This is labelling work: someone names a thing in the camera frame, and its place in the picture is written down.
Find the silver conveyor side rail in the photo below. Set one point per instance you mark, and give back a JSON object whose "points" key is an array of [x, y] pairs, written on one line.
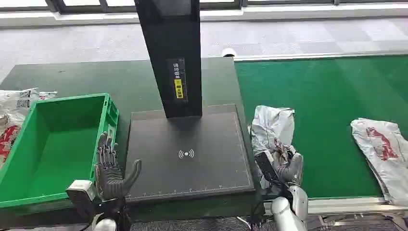
{"points": [[344, 205], [318, 56]]}

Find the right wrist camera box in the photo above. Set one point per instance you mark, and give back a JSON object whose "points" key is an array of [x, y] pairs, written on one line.
{"points": [[266, 167]]}

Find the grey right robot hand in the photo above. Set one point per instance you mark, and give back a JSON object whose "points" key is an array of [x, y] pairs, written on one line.
{"points": [[290, 167]]}

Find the green conveyor belt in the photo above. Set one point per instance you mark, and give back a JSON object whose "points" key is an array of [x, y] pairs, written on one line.
{"points": [[325, 89]]}

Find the white parcel bag with barcode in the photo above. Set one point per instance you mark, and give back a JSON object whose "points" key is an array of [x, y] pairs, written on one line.
{"points": [[12, 108]]}

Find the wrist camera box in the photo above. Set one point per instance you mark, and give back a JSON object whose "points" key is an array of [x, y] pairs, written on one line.
{"points": [[266, 167], [81, 191]]}

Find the dark window frame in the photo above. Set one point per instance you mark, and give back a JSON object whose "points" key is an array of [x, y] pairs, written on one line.
{"points": [[79, 6]]}

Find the black scanner stand with platform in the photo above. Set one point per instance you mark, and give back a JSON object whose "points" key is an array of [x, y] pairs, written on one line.
{"points": [[191, 178]]}

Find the grey parcel bag red print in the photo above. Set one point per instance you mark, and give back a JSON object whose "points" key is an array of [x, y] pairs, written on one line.
{"points": [[382, 159]]}

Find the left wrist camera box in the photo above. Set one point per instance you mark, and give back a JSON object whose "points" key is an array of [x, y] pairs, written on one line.
{"points": [[81, 191]]}

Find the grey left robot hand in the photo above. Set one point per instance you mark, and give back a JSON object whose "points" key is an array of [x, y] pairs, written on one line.
{"points": [[108, 181]]}

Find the black and yellow label sticker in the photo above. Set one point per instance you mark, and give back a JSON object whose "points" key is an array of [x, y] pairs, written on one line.
{"points": [[178, 83]]}

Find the white round cap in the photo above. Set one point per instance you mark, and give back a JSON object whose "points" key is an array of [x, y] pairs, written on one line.
{"points": [[229, 52]]}

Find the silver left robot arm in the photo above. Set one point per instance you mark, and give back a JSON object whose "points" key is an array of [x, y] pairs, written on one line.
{"points": [[105, 224]]}

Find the green plastic crate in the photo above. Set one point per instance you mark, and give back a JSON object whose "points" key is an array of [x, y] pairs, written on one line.
{"points": [[54, 150]]}

